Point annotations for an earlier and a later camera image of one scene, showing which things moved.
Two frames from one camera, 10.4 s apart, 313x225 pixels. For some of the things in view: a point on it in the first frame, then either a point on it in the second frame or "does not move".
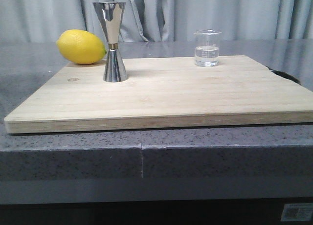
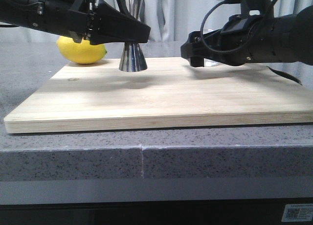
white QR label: x=297 y=212 does not move
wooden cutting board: x=164 y=93 does not move
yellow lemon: x=81 y=47 does not move
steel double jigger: x=110 y=13 → x=133 y=59
